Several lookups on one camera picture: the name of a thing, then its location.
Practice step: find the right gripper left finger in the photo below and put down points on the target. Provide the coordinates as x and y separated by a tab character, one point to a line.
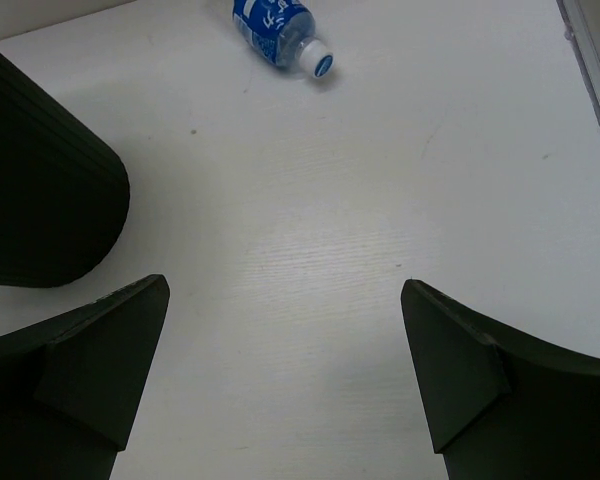
71	385

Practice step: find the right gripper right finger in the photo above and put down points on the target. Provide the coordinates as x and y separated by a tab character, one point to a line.
500	403

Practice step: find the clear bottle blue label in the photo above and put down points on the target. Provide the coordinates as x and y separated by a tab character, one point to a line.
283	32

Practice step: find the black plastic waste bin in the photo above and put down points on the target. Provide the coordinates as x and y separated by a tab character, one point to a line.
64	193

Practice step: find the aluminium table edge rail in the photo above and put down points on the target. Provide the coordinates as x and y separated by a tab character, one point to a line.
592	75

